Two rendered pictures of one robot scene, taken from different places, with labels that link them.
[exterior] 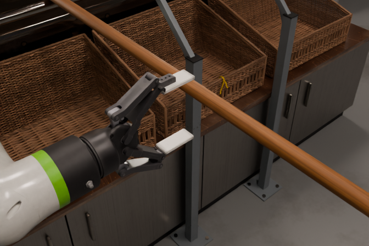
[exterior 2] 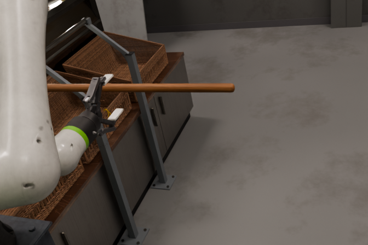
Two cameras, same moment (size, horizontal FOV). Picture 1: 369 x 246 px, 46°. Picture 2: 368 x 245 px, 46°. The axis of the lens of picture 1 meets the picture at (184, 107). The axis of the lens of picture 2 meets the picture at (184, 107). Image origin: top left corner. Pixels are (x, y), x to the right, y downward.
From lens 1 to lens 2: 78 cm
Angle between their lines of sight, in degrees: 22
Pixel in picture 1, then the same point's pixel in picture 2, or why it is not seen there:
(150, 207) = (98, 219)
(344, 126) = (195, 122)
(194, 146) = (110, 158)
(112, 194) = (72, 213)
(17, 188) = (67, 139)
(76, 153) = (81, 120)
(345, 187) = (201, 86)
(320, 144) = (187, 139)
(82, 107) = not seen: hidden behind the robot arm
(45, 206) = (81, 145)
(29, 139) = not seen: outside the picture
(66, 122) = not seen: hidden behind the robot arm
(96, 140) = (86, 114)
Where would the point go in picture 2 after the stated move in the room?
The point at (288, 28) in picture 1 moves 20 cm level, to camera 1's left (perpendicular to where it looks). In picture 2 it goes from (132, 62) to (99, 75)
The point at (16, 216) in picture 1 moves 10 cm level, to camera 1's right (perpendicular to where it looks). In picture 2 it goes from (73, 150) to (107, 134)
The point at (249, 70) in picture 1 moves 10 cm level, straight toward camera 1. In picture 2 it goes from (119, 99) to (124, 106)
